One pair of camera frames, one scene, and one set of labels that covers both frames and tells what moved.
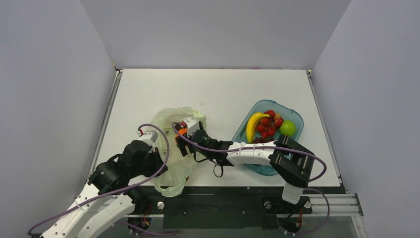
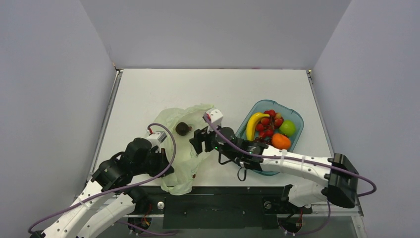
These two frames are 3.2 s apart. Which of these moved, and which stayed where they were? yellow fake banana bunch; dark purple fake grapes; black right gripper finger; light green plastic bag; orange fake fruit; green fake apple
Moved: light green plastic bag; orange fake fruit; black right gripper finger
Stayed: dark purple fake grapes; green fake apple; yellow fake banana bunch
